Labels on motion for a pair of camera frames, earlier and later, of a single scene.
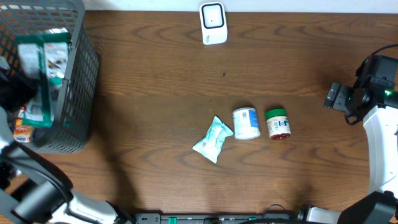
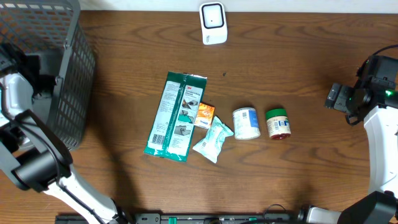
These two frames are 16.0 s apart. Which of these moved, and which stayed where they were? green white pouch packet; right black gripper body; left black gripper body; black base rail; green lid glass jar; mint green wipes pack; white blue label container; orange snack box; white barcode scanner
Moved: green white pouch packet; orange snack box; left black gripper body
Stayed: white barcode scanner; white blue label container; right black gripper body; green lid glass jar; black base rail; mint green wipes pack
